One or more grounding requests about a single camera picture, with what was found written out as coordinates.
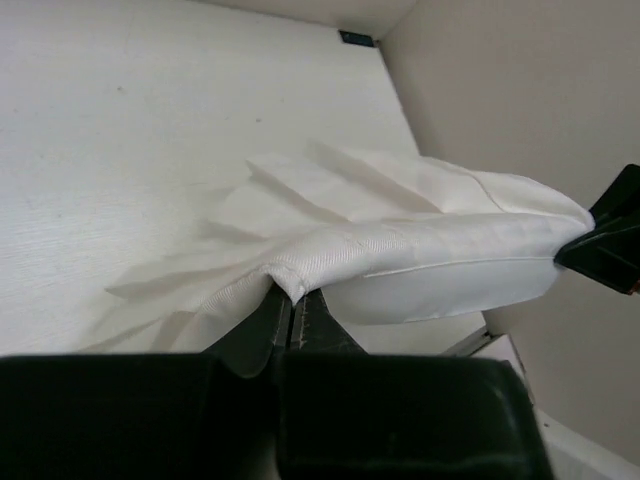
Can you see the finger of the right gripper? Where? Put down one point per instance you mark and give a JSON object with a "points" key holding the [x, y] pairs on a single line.
{"points": [[611, 260], [621, 199]]}

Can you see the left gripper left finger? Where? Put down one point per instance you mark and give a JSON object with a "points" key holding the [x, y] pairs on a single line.
{"points": [[206, 415]]}

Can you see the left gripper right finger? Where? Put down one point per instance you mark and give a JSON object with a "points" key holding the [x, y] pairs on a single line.
{"points": [[353, 415]]}

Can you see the white pleated skirt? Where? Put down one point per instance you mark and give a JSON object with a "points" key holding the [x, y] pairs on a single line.
{"points": [[392, 242]]}

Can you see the right corner black label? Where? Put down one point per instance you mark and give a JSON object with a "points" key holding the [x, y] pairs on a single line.
{"points": [[358, 39]]}

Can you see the aluminium front table rail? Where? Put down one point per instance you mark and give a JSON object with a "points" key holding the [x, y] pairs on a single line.
{"points": [[471, 344]]}

